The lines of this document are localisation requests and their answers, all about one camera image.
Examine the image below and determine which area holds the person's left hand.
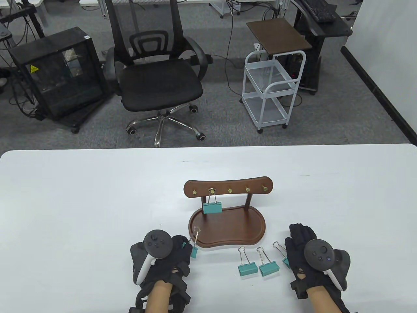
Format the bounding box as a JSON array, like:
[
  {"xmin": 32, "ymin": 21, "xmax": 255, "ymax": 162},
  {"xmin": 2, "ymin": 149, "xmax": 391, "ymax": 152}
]
[{"xmin": 140, "ymin": 234, "xmax": 193, "ymax": 291}]

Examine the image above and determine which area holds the person's right hand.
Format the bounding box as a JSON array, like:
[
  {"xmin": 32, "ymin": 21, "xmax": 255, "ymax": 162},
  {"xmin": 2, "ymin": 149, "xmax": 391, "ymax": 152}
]
[{"xmin": 285, "ymin": 223, "xmax": 340, "ymax": 292}]

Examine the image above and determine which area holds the teal binder clip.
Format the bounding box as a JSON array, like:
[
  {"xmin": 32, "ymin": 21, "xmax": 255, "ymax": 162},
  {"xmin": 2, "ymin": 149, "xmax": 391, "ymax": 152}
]
[
  {"xmin": 237, "ymin": 247, "xmax": 259, "ymax": 278},
  {"xmin": 182, "ymin": 227, "xmax": 201, "ymax": 259},
  {"xmin": 272, "ymin": 241, "xmax": 291, "ymax": 269},
  {"xmin": 203, "ymin": 188, "xmax": 223, "ymax": 215},
  {"xmin": 256, "ymin": 247, "xmax": 280, "ymax": 277}
]

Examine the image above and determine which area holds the brown wooden key rack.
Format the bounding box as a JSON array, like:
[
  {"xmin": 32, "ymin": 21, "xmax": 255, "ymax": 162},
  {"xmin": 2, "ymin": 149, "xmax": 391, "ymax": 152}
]
[{"xmin": 184, "ymin": 176, "xmax": 273, "ymax": 249}]

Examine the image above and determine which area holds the person's right forearm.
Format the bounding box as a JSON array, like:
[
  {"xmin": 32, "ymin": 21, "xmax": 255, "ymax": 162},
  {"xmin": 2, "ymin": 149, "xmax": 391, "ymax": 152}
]
[{"xmin": 308, "ymin": 287, "xmax": 341, "ymax": 313}]

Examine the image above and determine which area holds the person's left forearm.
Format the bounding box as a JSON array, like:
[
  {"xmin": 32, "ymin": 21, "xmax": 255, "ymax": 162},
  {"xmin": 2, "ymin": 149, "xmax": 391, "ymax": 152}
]
[{"xmin": 143, "ymin": 281, "xmax": 173, "ymax": 313}]

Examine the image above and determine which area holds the black VR controller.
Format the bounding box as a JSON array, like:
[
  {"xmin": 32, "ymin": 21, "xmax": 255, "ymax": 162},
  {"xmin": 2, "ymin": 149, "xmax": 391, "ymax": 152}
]
[
  {"xmin": 304, "ymin": 239, "xmax": 351, "ymax": 291},
  {"xmin": 130, "ymin": 230, "xmax": 172, "ymax": 285}
]

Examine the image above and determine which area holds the black wheeled computer stand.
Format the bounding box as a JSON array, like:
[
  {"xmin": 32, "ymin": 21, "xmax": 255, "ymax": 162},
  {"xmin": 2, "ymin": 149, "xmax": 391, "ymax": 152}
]
[{"xmin": 34, "ymin": 95, "xmax": 113, "ymax": 134}]

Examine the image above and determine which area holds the black desktop tower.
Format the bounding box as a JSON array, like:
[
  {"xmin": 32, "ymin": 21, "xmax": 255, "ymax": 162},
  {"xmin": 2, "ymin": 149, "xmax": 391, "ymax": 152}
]
[{"xmin": 284, "ymin": 52, "xmax": 306, "ymax": 88}]

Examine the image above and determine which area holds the black mesh office chair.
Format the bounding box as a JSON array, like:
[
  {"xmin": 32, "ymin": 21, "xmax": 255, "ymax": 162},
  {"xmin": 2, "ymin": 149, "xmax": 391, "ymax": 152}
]
[{"xmin": 104, "ymin": 0, "xmax": 214, "ymax": 148}]

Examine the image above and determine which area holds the black power strip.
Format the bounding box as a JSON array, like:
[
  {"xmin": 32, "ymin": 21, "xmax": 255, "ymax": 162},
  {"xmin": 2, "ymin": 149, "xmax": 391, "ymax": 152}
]
[{"xmin": 190, "ymin": 54, "xmax": 214, "ymax": 65}]

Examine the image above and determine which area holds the brown wooden side table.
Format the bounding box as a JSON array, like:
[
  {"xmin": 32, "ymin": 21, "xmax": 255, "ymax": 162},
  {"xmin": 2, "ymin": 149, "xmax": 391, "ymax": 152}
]
[{"xmin": 246, "ymin": 18, "xmax": 312, "ymax": 55}]

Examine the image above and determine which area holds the black computer desk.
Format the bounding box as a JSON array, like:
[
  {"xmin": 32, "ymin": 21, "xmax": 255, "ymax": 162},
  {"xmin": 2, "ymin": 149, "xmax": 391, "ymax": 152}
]
[{"xmin": 290, "ymin": 0, "xmax": 353, "ymax": 96}]

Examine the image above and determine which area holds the black glass computer case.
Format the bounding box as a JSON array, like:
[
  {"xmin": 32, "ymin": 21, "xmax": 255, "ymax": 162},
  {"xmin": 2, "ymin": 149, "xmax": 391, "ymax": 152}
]
[{"xmin": 9, "ymin": 27, "xmax": 108, "ymax": 122}]

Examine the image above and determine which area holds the black keyboard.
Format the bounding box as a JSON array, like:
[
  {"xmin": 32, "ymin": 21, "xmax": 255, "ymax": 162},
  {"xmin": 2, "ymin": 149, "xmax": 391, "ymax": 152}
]
[{"xmin": 300, "ymin": 0, "xmax": 338, "ymax": 23}]

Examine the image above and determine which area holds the white desk with caster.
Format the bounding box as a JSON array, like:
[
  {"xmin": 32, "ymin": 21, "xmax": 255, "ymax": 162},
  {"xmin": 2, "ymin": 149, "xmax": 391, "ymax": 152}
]
[{"xmin": 208, "ymin": 0, "xmax": 243, "ymax": 19}]

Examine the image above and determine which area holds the white desk leg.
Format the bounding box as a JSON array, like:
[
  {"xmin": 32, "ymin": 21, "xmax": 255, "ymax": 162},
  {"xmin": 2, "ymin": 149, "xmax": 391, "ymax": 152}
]
[{"xmin": 33, "ymin": 0, "xmax": 49, "ymax": 27}]

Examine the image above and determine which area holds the white rolling wire cart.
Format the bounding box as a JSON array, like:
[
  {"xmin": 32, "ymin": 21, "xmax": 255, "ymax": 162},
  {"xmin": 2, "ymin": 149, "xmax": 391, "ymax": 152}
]
[{"xmin": 242, "ymin": 50, "xmax": 307, "ymax": 133}]

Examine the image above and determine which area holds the black floor cable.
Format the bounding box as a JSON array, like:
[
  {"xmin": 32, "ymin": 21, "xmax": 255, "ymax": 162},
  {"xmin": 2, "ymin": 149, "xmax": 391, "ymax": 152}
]
[{"xmin": 208, "ymin": 13, "xmax": 244, "ymax": 96}]

